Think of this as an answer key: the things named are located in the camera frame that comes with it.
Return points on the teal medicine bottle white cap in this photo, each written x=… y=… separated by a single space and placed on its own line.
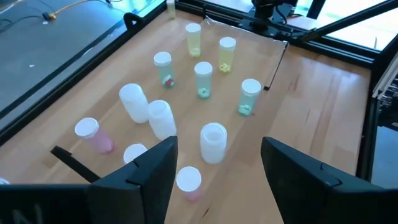
x=203 y=79
x=248 y=96
x=164 y=68

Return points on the wooden shelf black metal legs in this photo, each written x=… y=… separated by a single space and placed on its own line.
x=186 y=115

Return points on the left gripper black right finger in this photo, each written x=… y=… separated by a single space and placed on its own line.
x=311 y=193

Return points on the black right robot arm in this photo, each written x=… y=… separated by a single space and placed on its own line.
x=264 y=12

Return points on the black metal beam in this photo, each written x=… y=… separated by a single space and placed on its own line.
x=348 y=21

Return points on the silver aluminium bracket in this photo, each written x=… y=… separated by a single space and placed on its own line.
x=388 y=81

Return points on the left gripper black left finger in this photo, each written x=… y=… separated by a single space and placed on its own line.
x=140 y=193

